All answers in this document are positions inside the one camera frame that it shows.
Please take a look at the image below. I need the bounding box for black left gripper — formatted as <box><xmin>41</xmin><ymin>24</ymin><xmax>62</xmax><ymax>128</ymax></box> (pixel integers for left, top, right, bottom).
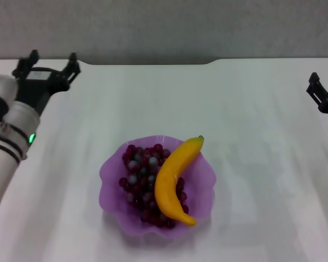
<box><xmin>11</xmin><ymin>49</ymin><xmax>81</xmax><ymax>118</ymax></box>

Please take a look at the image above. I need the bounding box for yellow plastic banana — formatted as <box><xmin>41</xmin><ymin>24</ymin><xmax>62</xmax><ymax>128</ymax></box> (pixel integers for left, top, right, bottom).
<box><xmin>154</xmin><ymin>135</ymin><xmax>205</xmax><ymax>227</ymax></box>

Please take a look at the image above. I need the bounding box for purple wavy plastic bowl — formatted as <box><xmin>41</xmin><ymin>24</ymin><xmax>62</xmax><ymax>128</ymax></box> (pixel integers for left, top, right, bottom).
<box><xmin>99</xmin><ymin>134</ymin><xmax>217</xmax><ymax>239</ymax></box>

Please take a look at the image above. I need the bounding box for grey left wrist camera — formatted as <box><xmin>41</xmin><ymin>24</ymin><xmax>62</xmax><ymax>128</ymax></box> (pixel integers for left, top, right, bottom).
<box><xmin>0</xmin><ymin>73</ymin><xmax>20</xmax><ymax>123</ymax></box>

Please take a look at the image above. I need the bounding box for red grape bunch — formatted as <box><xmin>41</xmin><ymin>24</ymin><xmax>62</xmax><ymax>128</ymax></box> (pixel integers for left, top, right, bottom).
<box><xmin>119</xmin><ymin>144</ymin><xmax>190</xmax><ymax>229</ymax></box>

